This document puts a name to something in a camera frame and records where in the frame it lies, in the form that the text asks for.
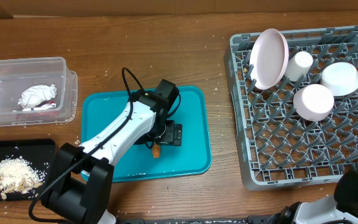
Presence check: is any grey dishwasher rack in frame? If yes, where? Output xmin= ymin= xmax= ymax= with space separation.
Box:
xmin=224 ymin=26 xmax=358 ymax=190

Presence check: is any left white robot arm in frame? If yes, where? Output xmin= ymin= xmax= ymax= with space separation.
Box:
xmin=28 ymin=79 xmax=182 ymax=223

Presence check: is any large white round plate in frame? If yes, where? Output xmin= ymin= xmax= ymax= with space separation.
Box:
xmin=249 ymin=29 xmax=289 ymax=90

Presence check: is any red snack wrapper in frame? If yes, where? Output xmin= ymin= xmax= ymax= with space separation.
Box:
xmin=11 ymin=102 xmax=56 ymax=112

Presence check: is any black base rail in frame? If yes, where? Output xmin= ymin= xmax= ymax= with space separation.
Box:
xmin=116 ymin=215 xmax=270 ymax=224

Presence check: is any teal plastic serving tray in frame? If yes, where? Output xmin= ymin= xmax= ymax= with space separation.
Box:
xmin=81 ymin=86 xmax=212 ymax=182

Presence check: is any black waste tray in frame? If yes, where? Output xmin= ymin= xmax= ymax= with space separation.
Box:
xmin=0 ymin=139 xmax=57 ymax=202

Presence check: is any food scraps rice pile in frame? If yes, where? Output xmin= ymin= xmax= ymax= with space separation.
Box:
xmin=0 ymin=157 xmax=47 ymax=200

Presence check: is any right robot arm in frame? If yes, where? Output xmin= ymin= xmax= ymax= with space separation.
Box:
xmin=265 ymin=171 xmax=358 ymax=224

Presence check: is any white napkin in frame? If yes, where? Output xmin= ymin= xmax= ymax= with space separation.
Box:
xmin=18 ymin=84 xmax=57 ymax=109

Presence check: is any white bowl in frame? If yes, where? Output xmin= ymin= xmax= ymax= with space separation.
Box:
xmin=320 ymin=62 xmax=358 ymax=96

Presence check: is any small white round plate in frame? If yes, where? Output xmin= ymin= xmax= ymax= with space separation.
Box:
xmin=293 ymin=84 xmax=334 ymax=121

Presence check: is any orange carrot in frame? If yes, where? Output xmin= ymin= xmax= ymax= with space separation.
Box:
xmin=152 ymin=144 xmax=161 ymax=159

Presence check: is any white cup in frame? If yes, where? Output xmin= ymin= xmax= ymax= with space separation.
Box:
xmin=284 ymin=51 xmax=313 ymax=82

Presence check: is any clear plastic waste bin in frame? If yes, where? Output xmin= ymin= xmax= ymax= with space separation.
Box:
xmin=0 ymin=57 xmax=78 ymax=127

